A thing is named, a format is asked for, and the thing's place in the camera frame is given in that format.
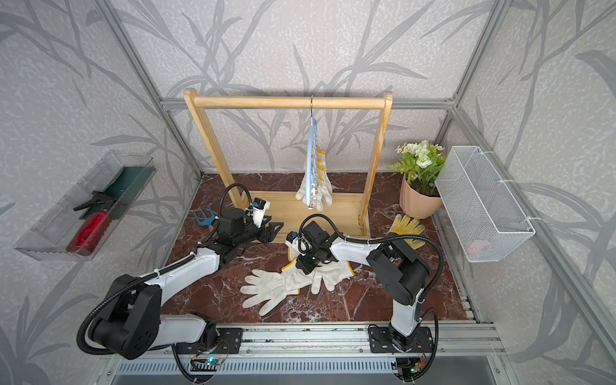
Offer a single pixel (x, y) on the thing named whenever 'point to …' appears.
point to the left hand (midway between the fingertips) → (277, 221)
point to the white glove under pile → (332, 273)
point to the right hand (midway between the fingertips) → (298, 262)
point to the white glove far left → (273, 287)
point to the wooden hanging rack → (347, 213)
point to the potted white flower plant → (420, 162)
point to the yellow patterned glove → (399, 227)
